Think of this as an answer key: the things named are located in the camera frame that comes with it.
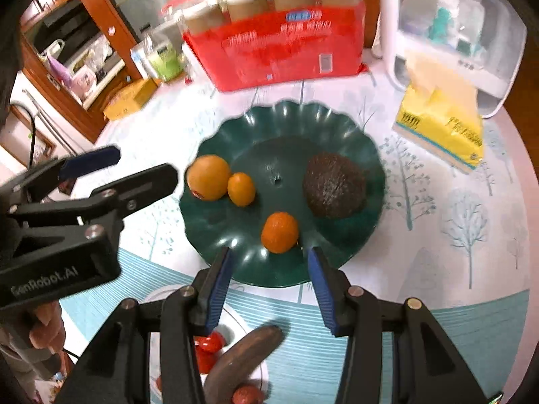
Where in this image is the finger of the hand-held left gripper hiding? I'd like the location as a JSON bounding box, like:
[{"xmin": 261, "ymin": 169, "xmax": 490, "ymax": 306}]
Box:
[
  {"xmin": 0, "ymin": 145, "xmax": 123, "ymax": 212},
  {"xmin": 8, "ymin": 164, "xmax": 180, "ymax": 231}
]

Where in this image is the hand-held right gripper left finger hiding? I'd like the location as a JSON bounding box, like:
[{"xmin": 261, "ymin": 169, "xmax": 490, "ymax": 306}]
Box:
[{"xmin": 55, "ymin": 246, "xmax": 234, "ymax": 404}]

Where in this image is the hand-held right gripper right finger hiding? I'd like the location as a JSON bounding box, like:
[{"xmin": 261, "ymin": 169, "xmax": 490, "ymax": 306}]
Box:
[{"xmin": 307, "ymin": 246, "xmax": 491, "ymax": 404}]

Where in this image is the white round plate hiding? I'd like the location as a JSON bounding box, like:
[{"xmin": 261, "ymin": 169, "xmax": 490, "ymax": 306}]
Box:
[{"xmin": 139, "ymin": 284, "xmax": 270, "ymax": 404}]

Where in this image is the orange tangerine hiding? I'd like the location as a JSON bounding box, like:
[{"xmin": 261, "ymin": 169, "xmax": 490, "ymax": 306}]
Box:
[{"xmin": 261, "ymin": 212, "xmax": 299, "ymax": 254}]

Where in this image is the overripe brown banana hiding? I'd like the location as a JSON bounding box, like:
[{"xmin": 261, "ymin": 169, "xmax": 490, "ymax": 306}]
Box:
[{"xmin": 204, "ymin": 325, "xmax": 284, "ymax": 404}]

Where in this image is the dark green scalloped plate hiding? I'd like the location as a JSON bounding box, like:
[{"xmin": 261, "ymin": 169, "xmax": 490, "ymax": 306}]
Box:
[{"xmin": 179, "ymin": 99, "xmax": 386, "ymax": 289}]

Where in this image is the person's left hand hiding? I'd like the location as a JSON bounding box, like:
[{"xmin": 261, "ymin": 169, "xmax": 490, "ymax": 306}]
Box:
[{"xmin": 29, "ymin": 301, "xmax": 66, "ymax": 348}]

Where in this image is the brown wooden cabinet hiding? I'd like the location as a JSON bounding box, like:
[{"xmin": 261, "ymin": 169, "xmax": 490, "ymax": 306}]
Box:
[{"xmin": 19, "ymin": 0, "xmax": 144, "ymax": 144}]

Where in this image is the large orange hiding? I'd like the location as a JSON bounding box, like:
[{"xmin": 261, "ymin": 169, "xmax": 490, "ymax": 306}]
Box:
[{"xmin": 186, "ymin": 155, "xmax": 232, "ymax": 201}]

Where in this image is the flat yellow box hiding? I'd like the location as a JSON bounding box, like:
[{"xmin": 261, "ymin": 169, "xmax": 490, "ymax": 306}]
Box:
[{"xmin": 103, "ymin": 78, "xmax": 158, "ymax": 122}]

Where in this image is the pink kitchen appliance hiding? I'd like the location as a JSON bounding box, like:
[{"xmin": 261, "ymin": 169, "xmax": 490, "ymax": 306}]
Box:
[{"xmin": 69, "ymin": 65, "xmax": 99, "ymax": 97}]

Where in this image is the purple plastic bag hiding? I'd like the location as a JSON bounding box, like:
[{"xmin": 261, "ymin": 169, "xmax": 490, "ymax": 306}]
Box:
[{"xmin": 48, "ymin": 55, "xmax": 74, "ymax": 89}]

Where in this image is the small oval orange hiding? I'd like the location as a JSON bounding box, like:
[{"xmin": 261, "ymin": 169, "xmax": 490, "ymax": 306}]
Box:
[{"xmin": 227, "ymin": 172, "xmax": 257, "ymax": 207}]

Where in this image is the dark brown avocado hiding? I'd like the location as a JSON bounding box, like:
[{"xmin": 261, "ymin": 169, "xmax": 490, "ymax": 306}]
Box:
[{"xmin": 302, "ymin": 154, "xmax": 367, "ymax": 218}]

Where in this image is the blue white carton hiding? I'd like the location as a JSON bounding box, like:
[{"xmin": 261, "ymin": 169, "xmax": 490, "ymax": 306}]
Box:
[{"xmin": 130, "ymin": 42, "xmax": 150, "ymax": 80}]

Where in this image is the clear bottle green label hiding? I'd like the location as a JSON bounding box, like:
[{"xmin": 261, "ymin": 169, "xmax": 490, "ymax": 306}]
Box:
[{"xmin": 145, "ymin": 34, "xmax": 186, "ymax": 81}]

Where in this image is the black range hood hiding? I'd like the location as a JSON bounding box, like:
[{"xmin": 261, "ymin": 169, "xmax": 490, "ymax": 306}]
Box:
[{"xmin": 34, "ymin": 0, "xmax": 99, "ymax": 51}]

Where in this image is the red paper cup package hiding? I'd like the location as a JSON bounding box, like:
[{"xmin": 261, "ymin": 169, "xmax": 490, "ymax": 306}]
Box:
[{"xmin": 162, "ymin": 0, "xmax": 367, "ymax": 92}]

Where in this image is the yellow tissue pack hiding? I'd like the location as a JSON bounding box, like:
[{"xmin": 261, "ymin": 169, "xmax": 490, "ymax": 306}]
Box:
[{"xmin": 391, "ymin": 50, "xmax": 485, "ymax": 175}]

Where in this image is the white clear-cover storage box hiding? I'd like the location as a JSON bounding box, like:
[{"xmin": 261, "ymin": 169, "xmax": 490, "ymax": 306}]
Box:
[{"xmin": 377, "ymin": 0, "xmax": 528, "ymax": 119}]

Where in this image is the brown wooden door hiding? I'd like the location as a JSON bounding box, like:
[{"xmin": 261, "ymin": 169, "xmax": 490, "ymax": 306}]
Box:
[{"xmin": 363, "ymin": 0, "xmax": 382, "ymax": 49}]

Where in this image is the black cable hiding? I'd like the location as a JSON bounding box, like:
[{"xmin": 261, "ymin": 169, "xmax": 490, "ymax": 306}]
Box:
[{"xmin": 10, "ymin": 103, "xmax": 36, "ymax": 169}]

